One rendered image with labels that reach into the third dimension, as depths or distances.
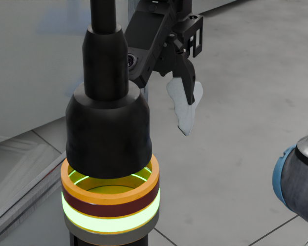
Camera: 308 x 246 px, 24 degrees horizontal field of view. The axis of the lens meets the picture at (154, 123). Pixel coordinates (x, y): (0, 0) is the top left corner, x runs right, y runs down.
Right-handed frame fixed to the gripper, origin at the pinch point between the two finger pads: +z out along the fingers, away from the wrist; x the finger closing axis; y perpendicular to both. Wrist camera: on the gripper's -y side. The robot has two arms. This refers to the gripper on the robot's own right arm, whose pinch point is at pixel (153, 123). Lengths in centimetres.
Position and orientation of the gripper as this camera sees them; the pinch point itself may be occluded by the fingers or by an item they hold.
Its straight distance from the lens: 96.9
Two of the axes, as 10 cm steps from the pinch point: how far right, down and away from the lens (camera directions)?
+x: -8.8, -2.6, 4.0
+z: 0.0, 8.4, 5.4
